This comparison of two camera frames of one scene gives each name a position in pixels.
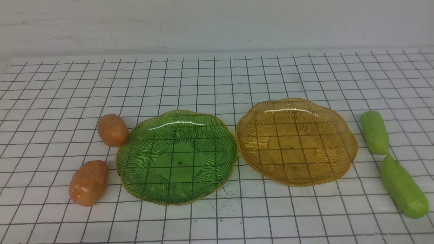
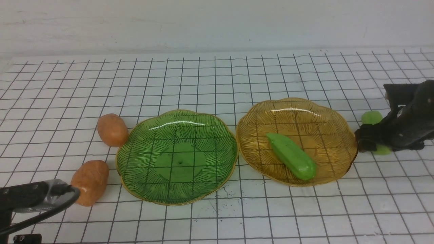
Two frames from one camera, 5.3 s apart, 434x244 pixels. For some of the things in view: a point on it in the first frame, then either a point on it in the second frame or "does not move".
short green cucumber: x=375 y=132 does not move
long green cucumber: x=408 y=197 to x=298 y=162
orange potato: x=113 y=130 does not move
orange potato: x=89 y=182 does not move
